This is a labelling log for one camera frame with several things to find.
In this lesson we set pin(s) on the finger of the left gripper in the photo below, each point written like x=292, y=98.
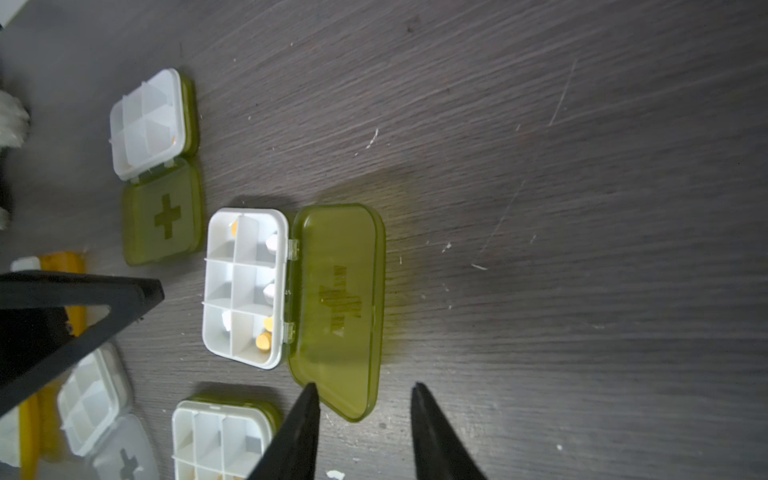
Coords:
x=36, y=345

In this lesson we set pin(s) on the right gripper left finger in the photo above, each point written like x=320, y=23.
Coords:
x=292, y=454

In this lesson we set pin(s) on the green pillbox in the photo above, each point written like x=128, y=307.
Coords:
x=306, y=291
x=154, y=139
x=221, y=439

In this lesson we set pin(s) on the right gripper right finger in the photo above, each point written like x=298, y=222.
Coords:
x=438, y=451

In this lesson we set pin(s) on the clear lid pillbox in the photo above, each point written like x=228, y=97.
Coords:
x=95, y=408

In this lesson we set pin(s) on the yellow pillbox near left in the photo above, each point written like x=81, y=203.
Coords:
x=31, y=432

